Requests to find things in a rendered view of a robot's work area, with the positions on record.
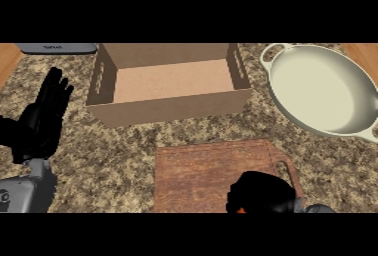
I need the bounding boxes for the cream white pot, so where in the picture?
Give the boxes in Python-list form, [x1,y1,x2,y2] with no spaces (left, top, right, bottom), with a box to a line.
[258,43,378,144]

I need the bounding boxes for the pale wooden panel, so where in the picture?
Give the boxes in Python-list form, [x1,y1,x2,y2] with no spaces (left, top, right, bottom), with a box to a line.
[0,43,26,88]
[341,43,378,81]

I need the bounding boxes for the brown wooden crate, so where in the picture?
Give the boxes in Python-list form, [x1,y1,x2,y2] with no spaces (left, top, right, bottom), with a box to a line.
[85,43,254,129]

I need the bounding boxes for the brown wooden cutting board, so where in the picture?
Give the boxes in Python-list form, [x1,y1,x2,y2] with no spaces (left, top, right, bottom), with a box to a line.
[152,138,307,214]

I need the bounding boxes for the grey flat appliance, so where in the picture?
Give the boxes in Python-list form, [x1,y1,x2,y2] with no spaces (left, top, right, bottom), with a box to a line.
[13,43,99,56]

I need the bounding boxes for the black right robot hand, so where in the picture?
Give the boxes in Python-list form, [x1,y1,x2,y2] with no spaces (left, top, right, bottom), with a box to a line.
[224,170,302,214]

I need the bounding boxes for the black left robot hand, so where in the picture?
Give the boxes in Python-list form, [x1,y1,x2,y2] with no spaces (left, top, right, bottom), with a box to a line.
[0,66,75,165]

